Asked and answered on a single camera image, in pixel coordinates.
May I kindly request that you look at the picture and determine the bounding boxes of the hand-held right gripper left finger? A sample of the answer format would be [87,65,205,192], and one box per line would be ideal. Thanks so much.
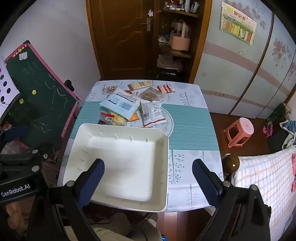
[28,158,105,241]

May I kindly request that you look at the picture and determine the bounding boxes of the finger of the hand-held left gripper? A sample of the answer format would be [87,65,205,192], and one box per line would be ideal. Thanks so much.
[21,136,63,163]
[0,124,30,153]

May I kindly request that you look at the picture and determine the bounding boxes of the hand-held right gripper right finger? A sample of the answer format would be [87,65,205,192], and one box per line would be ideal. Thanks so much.
[192,159,272,241]

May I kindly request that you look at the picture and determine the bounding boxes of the white plastic tray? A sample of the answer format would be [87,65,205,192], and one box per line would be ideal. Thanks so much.
[63,123,170,212]

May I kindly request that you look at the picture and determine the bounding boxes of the red-topped dark snack packet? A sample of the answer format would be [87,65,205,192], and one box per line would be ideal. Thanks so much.
[97,112,114,126]

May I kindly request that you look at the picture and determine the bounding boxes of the clear bag of yellow snack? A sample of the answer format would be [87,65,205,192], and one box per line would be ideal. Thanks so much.
[107,111,127,127]

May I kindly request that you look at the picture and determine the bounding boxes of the blue and white snack packet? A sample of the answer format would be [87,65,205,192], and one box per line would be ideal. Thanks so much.
[100,87,142,120]

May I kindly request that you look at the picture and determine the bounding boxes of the white snack packet red label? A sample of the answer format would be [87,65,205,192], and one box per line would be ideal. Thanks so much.
[139,100,167,128]

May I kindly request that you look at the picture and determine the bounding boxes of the brown snack packet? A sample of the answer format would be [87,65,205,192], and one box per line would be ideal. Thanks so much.
[139,88,162,102]

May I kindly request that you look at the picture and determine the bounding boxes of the person's left hand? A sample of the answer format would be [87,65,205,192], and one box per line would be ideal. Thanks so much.
[6,202,27,232]

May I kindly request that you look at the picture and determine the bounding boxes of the brown round bed knob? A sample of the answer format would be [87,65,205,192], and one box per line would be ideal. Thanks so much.
[223,153,240,174]

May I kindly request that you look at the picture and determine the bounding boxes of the pink-framed green chalkboard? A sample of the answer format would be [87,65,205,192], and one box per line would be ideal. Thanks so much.
[3,40,84,163]

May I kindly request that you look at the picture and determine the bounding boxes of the white sheet with black dots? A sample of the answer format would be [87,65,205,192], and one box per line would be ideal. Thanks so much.
[0,57,21,116]

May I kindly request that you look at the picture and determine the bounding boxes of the person's light trousers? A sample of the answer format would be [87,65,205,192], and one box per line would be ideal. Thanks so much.
[91,212,162,241]

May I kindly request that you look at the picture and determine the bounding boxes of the teal printed tablecloth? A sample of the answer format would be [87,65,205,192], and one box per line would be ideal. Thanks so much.
[57,80,225,212]

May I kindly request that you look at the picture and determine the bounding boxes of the black clamp knob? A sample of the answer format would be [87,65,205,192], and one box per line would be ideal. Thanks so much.
[64,79,75,92]

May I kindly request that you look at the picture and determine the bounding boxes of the pink plastic stool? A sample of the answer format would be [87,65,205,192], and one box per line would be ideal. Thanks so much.
[223,117,254,149]

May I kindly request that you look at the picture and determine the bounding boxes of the white checked blanket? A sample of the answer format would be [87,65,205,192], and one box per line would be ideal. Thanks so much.
[231,146,296,241]

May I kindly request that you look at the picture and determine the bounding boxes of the pink toy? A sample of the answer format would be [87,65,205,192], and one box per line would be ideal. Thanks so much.
[262,124,274,139]

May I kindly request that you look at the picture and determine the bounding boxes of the small clear dark red packet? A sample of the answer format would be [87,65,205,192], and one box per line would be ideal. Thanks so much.
[103,85,119,94]

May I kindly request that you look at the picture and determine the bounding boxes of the green printed bag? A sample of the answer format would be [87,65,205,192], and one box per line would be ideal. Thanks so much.
[266,103,288,127]

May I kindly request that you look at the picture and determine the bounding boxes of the blue and white cloth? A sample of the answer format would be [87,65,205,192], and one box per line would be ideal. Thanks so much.
[279,120,296,149]

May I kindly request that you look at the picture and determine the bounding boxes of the red and white snack packet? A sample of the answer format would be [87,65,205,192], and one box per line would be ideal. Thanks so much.
[157,84,174,94]

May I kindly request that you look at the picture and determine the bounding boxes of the beige snack packet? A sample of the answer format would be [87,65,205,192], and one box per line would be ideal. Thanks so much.
[128,80,153,91]

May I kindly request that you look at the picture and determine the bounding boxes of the flower-printed wardrobe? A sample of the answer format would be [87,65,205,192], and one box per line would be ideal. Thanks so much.
[193,0,296,120]

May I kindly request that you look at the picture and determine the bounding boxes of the folded cloths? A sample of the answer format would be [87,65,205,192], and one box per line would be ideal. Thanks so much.
[157,54,183,71]

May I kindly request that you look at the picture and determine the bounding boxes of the brown wooden door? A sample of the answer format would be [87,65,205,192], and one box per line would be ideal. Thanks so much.
[85,0,160,79]

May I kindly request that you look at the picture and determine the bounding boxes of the pink basket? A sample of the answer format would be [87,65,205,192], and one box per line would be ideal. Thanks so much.
[169,22,191,51]

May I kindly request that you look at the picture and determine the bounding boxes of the brown wooden shelf unit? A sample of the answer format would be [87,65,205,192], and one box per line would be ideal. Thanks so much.
[153,0,212,84]

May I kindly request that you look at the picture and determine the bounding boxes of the metal door handle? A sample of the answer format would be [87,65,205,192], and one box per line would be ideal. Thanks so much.
[141,17,152,32]

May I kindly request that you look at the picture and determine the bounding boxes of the wall poster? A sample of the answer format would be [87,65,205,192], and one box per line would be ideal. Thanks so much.
[220,1,258,45]

